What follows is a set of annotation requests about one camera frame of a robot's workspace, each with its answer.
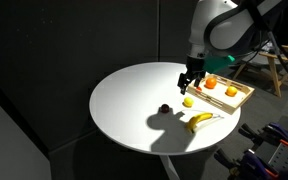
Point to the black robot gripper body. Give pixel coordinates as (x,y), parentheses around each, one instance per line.
(195,68)

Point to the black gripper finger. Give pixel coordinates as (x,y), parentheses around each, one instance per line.
(183,82)
(198,80)

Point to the yellow lemon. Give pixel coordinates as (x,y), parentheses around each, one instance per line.
(188,102)

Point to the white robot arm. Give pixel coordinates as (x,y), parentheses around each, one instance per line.
(221,28)

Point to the wooden tray box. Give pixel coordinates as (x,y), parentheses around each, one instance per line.
(217,96)

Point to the dark red plum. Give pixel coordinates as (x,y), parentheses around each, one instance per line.
(164,108)

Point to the yellow orange round fruit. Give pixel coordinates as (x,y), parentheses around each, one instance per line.
(231,91)

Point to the yellow banana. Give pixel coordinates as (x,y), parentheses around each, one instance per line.
(194,120)

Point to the white round table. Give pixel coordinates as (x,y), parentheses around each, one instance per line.
(141,108)

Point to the wooden chair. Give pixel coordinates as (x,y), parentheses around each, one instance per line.
(266,59)

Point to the purple orange clamp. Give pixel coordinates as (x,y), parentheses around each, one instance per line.
(272,133)

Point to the purple black clamp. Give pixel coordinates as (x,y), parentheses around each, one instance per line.
(249,167)

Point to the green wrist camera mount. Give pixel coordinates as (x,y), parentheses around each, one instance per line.
(215,63)

